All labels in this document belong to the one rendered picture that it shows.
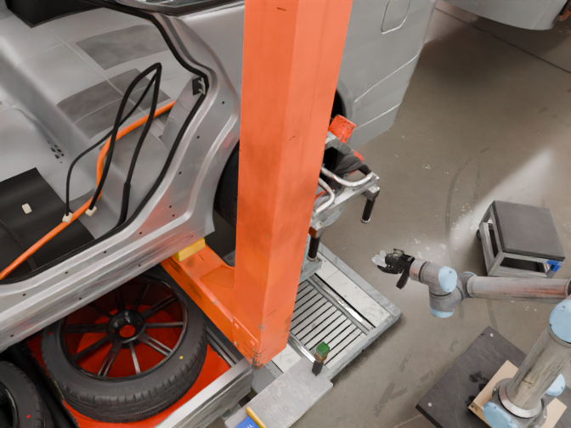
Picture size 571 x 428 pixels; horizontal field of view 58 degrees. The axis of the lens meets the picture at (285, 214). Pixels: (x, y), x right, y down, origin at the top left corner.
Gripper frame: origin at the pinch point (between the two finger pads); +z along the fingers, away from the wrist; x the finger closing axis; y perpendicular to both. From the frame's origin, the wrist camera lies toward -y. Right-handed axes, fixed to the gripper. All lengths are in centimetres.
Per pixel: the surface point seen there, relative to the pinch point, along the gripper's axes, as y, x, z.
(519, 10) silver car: 45, -247, 41
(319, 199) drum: 32.7, 8.8, 15.9
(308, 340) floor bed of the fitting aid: -51, 17, 39
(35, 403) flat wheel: 6, 132, 56
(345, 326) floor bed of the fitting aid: -55, -3, 31
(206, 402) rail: -23, 85, 27
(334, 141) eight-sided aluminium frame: 53, -4, 14
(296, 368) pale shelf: -23, 51, 7
